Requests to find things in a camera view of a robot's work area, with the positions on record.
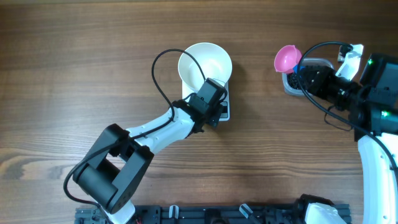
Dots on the white digital kitchen scale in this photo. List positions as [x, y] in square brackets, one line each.
[225, 116]

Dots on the white bowl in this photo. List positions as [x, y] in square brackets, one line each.
[213, 60]

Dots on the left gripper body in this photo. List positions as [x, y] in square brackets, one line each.
[213, 116]

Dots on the pink scoop blue handle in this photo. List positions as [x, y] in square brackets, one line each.
[287, 59]

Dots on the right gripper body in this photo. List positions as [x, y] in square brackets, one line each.
[330, 87]

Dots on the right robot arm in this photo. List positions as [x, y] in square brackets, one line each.
[372, 107]

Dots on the black beans in container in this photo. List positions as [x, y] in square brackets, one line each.
[293, 81]

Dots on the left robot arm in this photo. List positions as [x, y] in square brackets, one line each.
[116, 163]

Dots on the clear plastic bean container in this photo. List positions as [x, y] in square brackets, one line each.
[307, 61]

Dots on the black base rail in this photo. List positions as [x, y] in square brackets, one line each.
[156, 215]

